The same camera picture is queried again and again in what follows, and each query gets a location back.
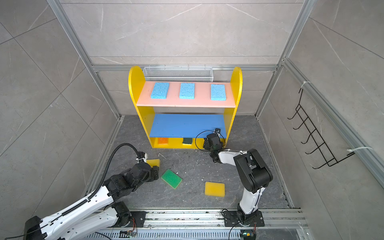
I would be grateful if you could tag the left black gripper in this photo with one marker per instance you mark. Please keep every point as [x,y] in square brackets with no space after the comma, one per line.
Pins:
[153,176]

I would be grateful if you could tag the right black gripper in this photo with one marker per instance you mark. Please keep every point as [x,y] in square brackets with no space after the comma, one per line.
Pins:
[206,145]

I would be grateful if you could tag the dark green wavy sponge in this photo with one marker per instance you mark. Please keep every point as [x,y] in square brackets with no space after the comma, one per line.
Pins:
[187,141]

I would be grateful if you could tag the bright green yellow sponge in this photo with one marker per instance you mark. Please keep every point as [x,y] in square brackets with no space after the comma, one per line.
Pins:
[171,179]

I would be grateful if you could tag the orange yellow sponge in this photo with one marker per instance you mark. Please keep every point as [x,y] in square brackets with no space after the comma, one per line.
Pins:
[163,141]

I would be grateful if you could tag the light blue sponge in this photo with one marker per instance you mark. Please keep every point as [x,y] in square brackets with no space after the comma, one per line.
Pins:
[218,92]
[160,91]
[187,91]

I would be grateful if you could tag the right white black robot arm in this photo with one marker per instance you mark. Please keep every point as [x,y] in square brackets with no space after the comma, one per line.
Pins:
[254,174]

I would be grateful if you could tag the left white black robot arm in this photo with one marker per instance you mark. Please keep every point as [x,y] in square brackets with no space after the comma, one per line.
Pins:
[98,210]

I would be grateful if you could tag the yellow shelf with coloured boards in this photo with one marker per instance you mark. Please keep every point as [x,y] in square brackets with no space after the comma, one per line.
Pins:
[175,126]

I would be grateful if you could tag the small yellow sponge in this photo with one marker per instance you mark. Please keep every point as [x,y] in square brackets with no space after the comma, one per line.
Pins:
[153,163]

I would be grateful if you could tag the large yellow sponge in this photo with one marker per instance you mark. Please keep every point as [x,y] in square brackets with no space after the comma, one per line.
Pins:
[215,189]

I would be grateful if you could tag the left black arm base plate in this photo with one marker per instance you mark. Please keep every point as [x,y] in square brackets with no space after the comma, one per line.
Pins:
[138,217]

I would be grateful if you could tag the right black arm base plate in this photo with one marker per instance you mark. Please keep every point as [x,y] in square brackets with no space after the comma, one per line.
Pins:
[238,219]

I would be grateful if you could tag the aluminium rail base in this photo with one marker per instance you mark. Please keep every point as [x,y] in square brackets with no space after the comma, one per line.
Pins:
[183,224]

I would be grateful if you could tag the black wire hook rack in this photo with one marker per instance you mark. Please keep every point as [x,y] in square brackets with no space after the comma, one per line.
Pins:
[315,136]

